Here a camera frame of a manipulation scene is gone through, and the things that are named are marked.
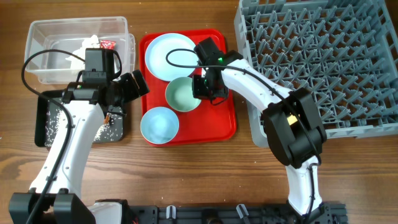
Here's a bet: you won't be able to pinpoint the light blue plate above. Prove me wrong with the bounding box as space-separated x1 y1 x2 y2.
145 33 198 82

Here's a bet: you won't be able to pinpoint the black tray bin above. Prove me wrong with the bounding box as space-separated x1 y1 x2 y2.
34 89 124 148

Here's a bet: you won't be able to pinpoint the red snack wrapper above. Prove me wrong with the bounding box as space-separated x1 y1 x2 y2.
99 40 116 50

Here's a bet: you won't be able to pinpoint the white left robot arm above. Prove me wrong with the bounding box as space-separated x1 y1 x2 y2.
9 70 149 223

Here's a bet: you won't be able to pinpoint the white tissue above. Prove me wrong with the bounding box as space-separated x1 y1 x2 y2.
66 35 100 70

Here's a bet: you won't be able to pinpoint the red serving tray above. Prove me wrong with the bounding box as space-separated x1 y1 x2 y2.
139 33 236 147

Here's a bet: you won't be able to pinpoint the mint green bowl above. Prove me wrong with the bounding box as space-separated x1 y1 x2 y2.
165 77 201 112

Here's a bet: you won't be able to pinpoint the orange carrot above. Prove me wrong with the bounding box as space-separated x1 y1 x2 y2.
104 114 110 124

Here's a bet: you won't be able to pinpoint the white rice grains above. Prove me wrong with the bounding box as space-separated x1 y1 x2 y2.
45 96 123 144

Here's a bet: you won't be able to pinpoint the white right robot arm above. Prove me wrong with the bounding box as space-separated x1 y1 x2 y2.
194 50 326 223

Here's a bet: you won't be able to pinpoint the grey dishwasher rack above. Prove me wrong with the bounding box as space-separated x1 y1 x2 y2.
234 0 397 138

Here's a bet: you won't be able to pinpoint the light blue bowl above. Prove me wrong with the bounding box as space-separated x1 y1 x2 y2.
140 106 180 144

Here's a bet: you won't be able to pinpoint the clear plastic bin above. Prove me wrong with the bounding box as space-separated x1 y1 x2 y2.
25 16 136 84

